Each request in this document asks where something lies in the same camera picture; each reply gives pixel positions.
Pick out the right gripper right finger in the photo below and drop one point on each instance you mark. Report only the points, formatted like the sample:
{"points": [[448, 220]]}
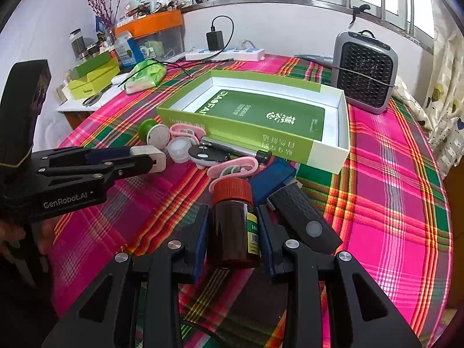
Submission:
{"points": [[360, 313]]}

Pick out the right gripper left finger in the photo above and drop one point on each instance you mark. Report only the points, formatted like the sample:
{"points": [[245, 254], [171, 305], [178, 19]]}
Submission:
{"points": [[106, 312]]}

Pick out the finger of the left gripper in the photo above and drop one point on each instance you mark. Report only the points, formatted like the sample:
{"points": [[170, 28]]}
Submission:
{"points": [[83, 155], [85, 176]]}

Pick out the white charger cube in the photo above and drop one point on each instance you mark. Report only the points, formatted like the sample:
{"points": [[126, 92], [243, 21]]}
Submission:
{"points": [[157, 157]]}

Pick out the green white round plug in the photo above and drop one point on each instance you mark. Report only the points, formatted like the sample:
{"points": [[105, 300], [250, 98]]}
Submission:
{"points": [[154, 134]]}

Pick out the translucent white round jar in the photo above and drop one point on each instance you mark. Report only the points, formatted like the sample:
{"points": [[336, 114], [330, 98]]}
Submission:
{"points": [[178, 149]]}

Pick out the black remote fob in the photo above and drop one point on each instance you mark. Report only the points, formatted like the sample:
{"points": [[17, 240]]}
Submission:
{"points": [[303, 221]]}

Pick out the pink clip front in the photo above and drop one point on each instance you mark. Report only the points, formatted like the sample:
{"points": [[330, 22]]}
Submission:
{"points": [[242, 167]]}

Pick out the pink clip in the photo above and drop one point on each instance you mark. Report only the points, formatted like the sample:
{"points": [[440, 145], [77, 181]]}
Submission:
{"points": [[242, 167], [194, 133]]}

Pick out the brown bottle red cap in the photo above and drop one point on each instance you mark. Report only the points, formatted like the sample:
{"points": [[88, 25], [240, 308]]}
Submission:
{"points": [[233, 238]]}

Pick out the blue rectangular box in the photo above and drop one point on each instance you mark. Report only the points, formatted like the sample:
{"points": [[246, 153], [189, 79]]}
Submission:
{"points": [[275, 176]]}

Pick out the person's left hand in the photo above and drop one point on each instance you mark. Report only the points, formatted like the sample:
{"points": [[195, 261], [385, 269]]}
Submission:
{"points": [[45, 236]]}

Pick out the white side table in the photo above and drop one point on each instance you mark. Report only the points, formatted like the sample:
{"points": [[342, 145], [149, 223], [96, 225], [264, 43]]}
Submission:
{"points": [[76, 112]]}

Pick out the scissors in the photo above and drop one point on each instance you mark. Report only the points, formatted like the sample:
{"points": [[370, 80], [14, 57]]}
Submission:
{"points": [[95, 98]]}

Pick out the yellow green stacked boxes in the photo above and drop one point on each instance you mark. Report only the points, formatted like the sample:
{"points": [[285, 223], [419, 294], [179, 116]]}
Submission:
{"points": [[91, 77]]}

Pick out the pink clip back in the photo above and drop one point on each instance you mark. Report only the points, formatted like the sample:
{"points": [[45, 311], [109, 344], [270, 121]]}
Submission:
{"points": [[194, 133]]}

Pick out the green tissue pack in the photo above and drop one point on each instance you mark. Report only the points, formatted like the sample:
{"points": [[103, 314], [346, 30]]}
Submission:
{"points": [[145, 75]]}

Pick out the black white round gadget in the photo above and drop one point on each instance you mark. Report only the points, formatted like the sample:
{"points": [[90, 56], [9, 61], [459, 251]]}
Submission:
{"points": [[206, 156]]}

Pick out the dark lidded jar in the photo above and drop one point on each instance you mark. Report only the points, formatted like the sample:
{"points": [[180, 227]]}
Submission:
{"points": [[77, 42]]}

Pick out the blue white carton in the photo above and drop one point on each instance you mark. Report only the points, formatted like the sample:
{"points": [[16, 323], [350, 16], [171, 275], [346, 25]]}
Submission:
{"points": [[127, 50]]}

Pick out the plaid tablecloth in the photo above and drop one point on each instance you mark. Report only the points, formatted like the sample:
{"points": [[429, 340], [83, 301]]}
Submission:
{"points": [[388, 205]]}

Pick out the orange lidded storage bin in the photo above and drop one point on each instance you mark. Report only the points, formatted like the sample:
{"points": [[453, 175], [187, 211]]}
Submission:
{"points": [[158, 35]]}

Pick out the silver black pen torch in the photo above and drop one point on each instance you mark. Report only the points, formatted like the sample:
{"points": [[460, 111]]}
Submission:
{"points": [[262, 157]]}

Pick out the black power adapter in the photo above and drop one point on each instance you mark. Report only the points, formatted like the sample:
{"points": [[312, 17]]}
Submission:
{"points": [[214, 39]]}

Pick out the white power strip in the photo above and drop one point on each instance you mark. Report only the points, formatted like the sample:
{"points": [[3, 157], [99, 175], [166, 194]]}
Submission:
{"points": [[248, 54]]}

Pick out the green white cardboard box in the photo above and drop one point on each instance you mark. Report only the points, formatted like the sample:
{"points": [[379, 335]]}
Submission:
{"points": [[294, 119]]}

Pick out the patterned cream curtain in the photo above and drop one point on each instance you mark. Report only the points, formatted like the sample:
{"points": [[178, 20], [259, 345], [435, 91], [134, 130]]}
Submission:
{"points": [[442, 112]]}

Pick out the grey portable fan heater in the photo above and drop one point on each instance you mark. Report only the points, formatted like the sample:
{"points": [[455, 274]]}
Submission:
{"points": [[365, 69]]}

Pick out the grey flat handheld device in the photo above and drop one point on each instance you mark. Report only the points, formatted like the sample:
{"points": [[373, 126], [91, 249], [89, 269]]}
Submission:
{"points": [[325, 61]]}

